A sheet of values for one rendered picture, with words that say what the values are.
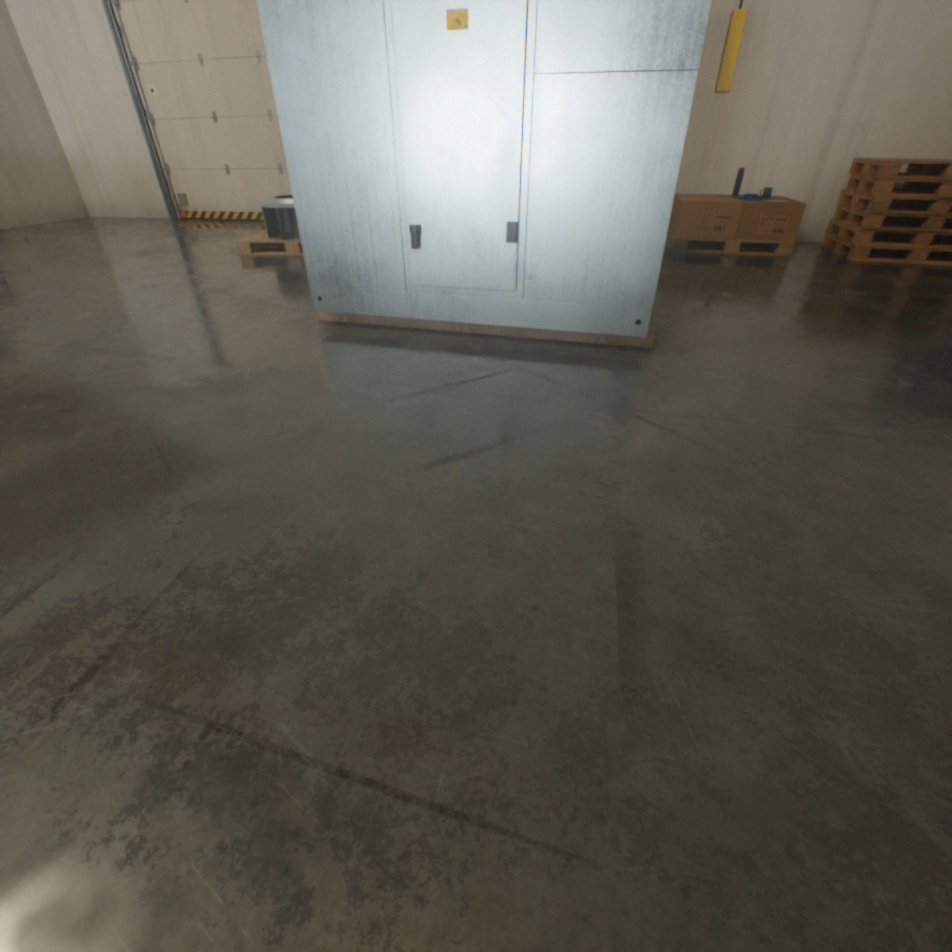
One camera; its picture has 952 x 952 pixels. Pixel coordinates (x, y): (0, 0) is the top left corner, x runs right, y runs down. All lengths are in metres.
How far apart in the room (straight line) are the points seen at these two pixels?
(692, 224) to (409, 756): 5.66
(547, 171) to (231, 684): 2.49
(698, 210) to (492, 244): 3.52
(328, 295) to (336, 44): 1.22
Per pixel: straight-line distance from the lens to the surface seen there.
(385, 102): 3.02
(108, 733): 1.36
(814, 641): 1.49
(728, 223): 6.15
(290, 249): 5.92
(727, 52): 3.52
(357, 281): 3.22
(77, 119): 10.89
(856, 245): 6.55
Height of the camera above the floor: 1.00
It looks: 35 degrees down
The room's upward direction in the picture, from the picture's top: straight up
